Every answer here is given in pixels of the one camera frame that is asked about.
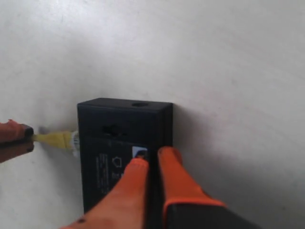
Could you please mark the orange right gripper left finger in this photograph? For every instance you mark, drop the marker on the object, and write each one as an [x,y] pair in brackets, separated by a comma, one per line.
[124,207]

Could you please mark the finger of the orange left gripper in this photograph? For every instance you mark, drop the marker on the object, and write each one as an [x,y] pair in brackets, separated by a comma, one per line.
[12,131]
[12,150]

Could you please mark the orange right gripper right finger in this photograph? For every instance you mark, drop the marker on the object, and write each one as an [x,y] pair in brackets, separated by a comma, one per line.
[186,205]

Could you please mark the small black network box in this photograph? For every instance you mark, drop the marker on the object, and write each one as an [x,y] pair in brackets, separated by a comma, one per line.
[112,132]

